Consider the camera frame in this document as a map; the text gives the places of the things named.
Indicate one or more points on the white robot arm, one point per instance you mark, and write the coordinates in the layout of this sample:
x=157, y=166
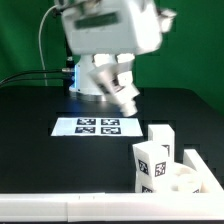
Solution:
x=83, y=84

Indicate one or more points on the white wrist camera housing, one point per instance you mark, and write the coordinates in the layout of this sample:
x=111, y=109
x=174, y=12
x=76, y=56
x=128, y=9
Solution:
x=166, y=17

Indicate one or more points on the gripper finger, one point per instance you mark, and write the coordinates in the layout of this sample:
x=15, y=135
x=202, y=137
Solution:
x=101, y=59
x=124, y=75

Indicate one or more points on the white marker tag sheet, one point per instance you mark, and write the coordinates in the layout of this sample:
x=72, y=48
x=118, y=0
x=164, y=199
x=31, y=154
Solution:
x=84, y=126

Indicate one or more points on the white L-shaped fence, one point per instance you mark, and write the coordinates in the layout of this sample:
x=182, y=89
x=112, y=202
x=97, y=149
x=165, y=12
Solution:
x=206, y=205

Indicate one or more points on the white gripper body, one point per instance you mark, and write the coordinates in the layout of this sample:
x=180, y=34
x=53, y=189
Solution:
x=119, y=27

